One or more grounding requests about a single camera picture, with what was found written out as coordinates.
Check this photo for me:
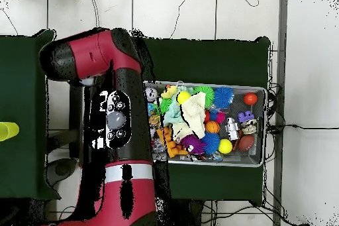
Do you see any cream muslin cloth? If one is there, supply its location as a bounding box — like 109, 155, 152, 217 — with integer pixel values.
171, 91, 207, 141

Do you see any green spiky ball white nub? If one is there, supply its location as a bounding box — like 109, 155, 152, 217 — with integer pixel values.
194, 85, 215, 109

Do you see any shallow mesh bin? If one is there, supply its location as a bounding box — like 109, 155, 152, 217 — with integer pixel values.
144, 80, 267, 168

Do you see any mint green cloth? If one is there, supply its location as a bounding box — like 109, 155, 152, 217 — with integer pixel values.
162, 98, 186, 126

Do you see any green spiky ball with eyes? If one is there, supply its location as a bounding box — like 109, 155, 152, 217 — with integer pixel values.
158, 97, 173, 115

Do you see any purple spiky toy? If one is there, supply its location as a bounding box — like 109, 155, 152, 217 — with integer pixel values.
180, 133, 207, 155

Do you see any blue spiky ball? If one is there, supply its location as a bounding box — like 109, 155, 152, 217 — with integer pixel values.
213, 86, 235, 109
200, 131, 221, 155

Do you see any dark green table cloth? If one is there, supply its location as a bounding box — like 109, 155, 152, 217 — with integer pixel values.
132, 34, 271, 207

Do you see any black upright panel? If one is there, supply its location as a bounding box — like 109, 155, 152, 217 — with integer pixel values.
69, 84, 84, 159

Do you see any dark green side-table cloth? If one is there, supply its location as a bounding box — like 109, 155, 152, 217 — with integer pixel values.
0, 29, 62, 201

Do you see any yellow-green plastic cup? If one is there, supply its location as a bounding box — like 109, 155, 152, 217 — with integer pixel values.
0, 121, 20, 142

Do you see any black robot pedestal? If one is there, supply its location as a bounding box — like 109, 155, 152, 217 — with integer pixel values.
164, 199, 205, 226

